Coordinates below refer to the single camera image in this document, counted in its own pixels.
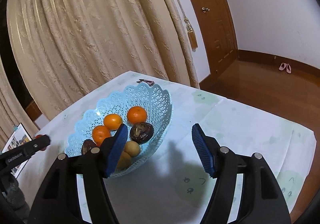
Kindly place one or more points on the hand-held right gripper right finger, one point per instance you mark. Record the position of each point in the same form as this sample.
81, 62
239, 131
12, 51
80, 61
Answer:
202, 148

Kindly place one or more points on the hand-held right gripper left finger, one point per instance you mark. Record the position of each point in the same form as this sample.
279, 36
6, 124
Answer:
117, 148

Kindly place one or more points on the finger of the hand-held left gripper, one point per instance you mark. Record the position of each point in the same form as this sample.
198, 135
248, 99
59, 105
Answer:
37, 143

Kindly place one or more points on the small yellow round fruit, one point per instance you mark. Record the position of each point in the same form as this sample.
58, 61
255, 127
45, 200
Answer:
124, 160
132, 148

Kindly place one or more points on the orange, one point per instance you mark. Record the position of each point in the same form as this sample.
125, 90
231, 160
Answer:
137, 115
113, 121
101, 134

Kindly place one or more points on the dark brown passion fruit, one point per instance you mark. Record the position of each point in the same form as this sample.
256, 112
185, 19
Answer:
141, 133
87, 146

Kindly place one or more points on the light blue plastic basket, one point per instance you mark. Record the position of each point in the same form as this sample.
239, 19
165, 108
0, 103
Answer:
150, 103

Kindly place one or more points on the photo print card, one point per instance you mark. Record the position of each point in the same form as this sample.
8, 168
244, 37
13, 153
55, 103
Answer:
18, 138

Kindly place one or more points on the narrow beige curtain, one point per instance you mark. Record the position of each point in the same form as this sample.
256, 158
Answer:
10, 123

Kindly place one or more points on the small folding scissors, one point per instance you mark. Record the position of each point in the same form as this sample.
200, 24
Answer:
146, 81

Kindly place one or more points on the brown wooden door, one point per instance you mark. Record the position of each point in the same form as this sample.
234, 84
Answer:
212, 38

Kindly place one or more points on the curtain tieback tassel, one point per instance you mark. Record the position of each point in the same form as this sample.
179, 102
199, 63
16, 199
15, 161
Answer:
192, 37

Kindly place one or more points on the pink slipper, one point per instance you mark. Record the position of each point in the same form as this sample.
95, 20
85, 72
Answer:
288, 68
283, 66

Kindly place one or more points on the wide beige curtain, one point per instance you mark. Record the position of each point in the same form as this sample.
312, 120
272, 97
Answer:
100, 26

